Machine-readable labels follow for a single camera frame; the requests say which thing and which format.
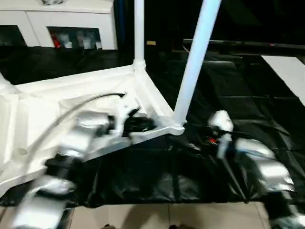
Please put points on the white plastic table leg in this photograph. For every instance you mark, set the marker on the white plastic table leg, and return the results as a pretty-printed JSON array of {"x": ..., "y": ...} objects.
[
  {"x": 139, "y": 33},
  {"x": 5, "y": 83},
  {"x": 195, "y": 52}
]

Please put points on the white plastic table top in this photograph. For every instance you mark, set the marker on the white plastic table top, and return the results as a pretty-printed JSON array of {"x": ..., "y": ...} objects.
[{"x": 43, "y": 105}]

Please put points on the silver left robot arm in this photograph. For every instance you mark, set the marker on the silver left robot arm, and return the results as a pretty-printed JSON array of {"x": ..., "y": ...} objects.
[{"x": 71, "y": 148}]

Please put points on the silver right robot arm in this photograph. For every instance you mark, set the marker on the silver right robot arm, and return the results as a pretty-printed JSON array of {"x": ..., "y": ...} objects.
[{"x": 267, "y": 167}]

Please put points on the black plastic mat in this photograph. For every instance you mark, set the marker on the black plastic mat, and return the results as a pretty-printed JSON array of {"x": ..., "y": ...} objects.
[{"x": 248, "y": 109}]

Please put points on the small tan tag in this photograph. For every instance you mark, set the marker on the small tan tag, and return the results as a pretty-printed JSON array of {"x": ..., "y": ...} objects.
[{"x": 151, "y": 43}]

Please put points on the dark right robot foot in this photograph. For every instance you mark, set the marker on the dark right robot foot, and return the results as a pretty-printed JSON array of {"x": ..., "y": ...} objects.
[{"x": 178, "y": 226}]

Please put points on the dark robot foot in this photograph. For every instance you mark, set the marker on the dark robot foot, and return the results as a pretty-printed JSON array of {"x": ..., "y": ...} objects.
[
  {"x": 108, "y": 226},
  {"x": 178, "y": 226}
]

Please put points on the dark left robot foot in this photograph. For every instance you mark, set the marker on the dark left robot foot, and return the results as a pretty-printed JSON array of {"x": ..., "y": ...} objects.
[{"x": 108, "y": 226}]

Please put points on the small bottles behind glass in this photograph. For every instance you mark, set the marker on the small bottles behind glass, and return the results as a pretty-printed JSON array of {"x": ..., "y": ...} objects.
[{"x": 76, "y": 39}]

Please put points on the white paper sheet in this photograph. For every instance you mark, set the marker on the white paper sheet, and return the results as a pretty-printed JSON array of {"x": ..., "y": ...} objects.
[{"x": 288, "y": 74}]

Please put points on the white cabinet with glass doors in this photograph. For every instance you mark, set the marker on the white cabinet with glass doors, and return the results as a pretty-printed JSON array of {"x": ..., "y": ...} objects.
[{"x": 57, "y": 16}]

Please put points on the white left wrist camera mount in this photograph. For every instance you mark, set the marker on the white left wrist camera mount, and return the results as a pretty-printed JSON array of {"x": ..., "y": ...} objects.
[{"x": 125, "y": 112}]

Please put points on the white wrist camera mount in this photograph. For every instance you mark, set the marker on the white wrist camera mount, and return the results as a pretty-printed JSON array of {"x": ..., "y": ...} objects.
[
  {"x": 125, "y": 112},
  {"x": 220, "y": 126}
]

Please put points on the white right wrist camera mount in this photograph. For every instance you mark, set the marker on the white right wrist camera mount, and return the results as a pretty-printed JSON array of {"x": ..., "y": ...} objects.
[{"x": 220, "y": 126}]

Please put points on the dark metal rail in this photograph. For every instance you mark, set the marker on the dark metal rail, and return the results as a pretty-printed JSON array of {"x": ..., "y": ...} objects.
[{"x": 252, "y": 45}]

